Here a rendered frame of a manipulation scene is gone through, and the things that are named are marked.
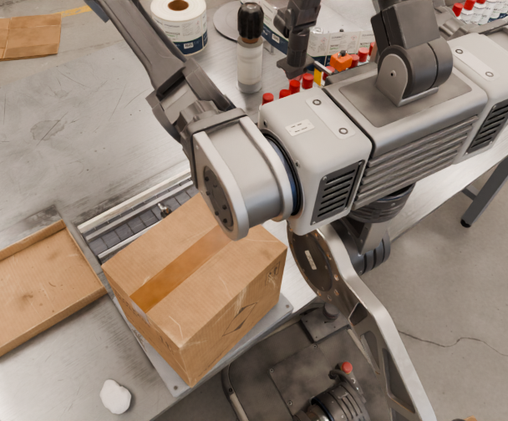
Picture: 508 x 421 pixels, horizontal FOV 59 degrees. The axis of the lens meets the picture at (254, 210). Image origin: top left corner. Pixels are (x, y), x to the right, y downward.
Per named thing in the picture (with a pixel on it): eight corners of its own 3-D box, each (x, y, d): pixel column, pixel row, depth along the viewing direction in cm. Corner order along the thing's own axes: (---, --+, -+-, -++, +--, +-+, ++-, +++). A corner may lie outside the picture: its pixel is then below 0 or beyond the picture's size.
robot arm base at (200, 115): (195, 191, 67) (189, 133, 57) (175, 155, 71) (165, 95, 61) (246, 171, 70) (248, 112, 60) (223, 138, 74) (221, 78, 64)
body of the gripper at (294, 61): (275, 67, 134) (276, 45, 128) (301, 54, 138) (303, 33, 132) (288, 78, 132) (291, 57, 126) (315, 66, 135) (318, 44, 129)
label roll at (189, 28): (176, 21, 184) (172, -14, 172) (217, 36, 178) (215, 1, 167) (145, 45, 174) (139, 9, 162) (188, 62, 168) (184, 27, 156)
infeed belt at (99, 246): (454, 43, 188) (458, 34, 184) (470, 53, 184) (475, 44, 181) (85, 241, 125) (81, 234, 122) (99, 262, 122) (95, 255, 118)
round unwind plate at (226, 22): (256, -5, 198) (256, -8, 197) (302, 27, 184) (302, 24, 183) (198, 17, 186) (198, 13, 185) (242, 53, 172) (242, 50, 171)
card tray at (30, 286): (66, 226, 129) (62, 218, 126) (108, 292, 118) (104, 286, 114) (-43, 282, 118) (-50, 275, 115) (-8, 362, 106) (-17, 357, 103)
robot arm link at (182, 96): (175, 131, 65) (203, 107, 64) (149, 90, 70) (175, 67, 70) (207, 157, 73) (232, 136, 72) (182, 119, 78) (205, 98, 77)
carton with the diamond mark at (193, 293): (214, 245, 125) (210, 183, 103) (279, 301, 115) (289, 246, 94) (126, 319, 111) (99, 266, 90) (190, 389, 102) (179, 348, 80)
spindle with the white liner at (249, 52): (251, 74, 165) (253, -5, 141) (266, 87, 161) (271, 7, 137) (231, 83, 161) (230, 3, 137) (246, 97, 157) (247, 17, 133)
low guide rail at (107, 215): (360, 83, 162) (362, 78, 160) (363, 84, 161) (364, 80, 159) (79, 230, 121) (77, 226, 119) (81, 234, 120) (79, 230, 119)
